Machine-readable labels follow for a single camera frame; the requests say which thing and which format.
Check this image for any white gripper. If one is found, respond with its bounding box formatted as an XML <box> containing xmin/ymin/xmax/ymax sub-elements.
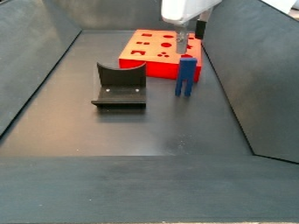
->
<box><xmin>161</xmin><ymin>0</ymin><xmax>222</xmax><ymax>54</ymax></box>

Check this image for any blue square-circle peg block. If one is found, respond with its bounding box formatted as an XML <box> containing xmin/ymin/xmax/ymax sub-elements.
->
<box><xmin>175</xmin><ymin>58</ymin><xmax>198</xmax><ymax>96</ymax></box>

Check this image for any red shape sorting board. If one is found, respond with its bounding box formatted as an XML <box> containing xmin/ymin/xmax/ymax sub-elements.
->
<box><xmin>117</xmin><ymin>30</ymin><xmax>202</xmax><ymax>82</ymax></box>

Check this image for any black curved holder bracket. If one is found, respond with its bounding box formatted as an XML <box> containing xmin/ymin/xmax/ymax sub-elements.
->
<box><xmin>91</xmin><ymin>63</ymin><xmax>145</xmax><ymax>109</ymax></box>

